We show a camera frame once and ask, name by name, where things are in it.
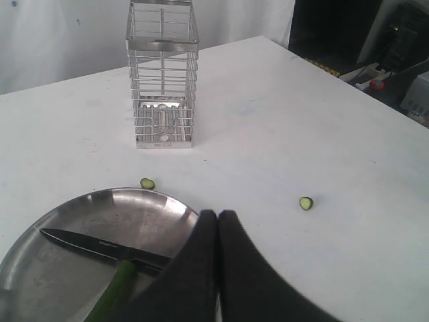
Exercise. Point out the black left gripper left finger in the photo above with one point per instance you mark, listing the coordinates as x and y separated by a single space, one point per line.
187 289

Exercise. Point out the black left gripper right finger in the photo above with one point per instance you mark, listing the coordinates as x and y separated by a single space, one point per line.
250 289

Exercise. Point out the black handled kitchen knife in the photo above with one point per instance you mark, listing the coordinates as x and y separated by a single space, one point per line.
107 251

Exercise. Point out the green cucumber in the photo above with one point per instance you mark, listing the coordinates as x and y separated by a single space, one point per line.
116 294

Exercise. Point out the cucumber slice on table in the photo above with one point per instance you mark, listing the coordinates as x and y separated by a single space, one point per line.
306 203

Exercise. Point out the cucumber slice near plate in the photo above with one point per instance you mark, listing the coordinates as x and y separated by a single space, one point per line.
147 184

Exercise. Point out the round stainless steel plate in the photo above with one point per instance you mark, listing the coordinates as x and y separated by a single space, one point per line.
41 280

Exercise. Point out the red emergency stop button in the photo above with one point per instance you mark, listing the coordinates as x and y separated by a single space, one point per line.
376 84

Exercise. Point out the background electronics equipment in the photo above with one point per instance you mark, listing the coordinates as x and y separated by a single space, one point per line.
357 41

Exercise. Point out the white backdrop curtain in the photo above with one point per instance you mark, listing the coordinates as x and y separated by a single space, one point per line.
43 42

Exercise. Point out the wire metal utensil holder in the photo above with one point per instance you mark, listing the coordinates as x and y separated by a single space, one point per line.
162 49

